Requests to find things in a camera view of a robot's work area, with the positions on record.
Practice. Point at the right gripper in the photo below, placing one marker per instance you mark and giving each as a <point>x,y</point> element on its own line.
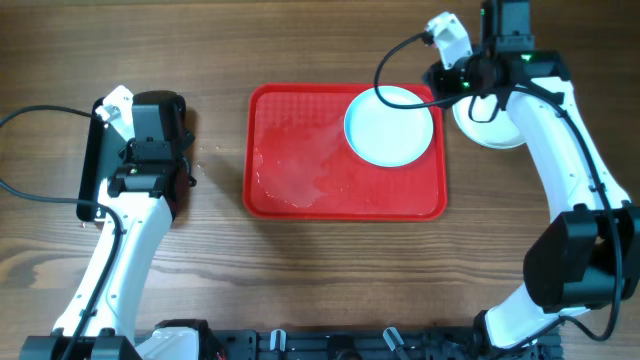
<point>445,79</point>

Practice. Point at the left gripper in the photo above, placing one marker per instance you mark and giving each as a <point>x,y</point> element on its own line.
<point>89,163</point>

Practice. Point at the white round plate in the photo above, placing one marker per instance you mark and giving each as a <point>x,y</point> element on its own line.
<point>492,137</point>

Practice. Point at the light blue plate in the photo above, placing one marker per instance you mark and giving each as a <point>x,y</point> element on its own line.
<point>385,136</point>

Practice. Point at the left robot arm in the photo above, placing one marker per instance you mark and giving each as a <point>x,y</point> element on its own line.
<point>100,320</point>

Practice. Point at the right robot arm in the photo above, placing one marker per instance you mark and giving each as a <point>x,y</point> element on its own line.
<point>588,257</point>

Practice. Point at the black rectangular metal tray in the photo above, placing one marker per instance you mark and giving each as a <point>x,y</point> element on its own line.
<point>145,163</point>

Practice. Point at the red plastic serving tray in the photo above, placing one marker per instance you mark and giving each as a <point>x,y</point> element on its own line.
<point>299,164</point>

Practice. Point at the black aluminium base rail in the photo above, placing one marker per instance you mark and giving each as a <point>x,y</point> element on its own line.
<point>446,343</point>

